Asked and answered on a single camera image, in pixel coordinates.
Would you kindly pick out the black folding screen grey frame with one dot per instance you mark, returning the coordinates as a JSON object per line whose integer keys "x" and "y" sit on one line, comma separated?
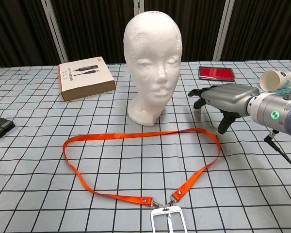
{"x": 99, "y": 29}

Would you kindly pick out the red ink pad case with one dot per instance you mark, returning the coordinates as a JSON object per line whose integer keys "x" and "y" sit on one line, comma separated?
{"x": 215, "y": 72}

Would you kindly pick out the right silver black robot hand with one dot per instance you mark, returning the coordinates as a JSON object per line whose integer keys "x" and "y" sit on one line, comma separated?
{"x": 230, "y": 97}

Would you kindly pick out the black folded keyboard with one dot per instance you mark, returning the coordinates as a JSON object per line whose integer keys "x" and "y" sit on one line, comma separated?
{"x": 0, "y": 126}

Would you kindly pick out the white paper cup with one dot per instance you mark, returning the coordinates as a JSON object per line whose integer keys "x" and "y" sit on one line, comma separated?
{"x": 271, "y": 81}

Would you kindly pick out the blue checkered tablecloth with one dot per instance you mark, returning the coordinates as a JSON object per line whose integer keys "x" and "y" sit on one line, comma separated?
{"x": 111, "y": 170}

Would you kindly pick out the white foam mannequin head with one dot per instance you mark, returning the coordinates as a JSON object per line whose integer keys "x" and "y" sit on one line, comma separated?
{"x": 152, "y": 48}

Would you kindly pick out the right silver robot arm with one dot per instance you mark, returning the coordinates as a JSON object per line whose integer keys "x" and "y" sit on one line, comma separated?
{"x": 276, "y": 109}

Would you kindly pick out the white clear badge holder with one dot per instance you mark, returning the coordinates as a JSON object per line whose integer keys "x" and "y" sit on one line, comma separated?
{"x": 160, "y": 211}

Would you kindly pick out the blue green toy water gun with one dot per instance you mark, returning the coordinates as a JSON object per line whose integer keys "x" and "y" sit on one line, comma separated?
{"x": 285, "y": 91}

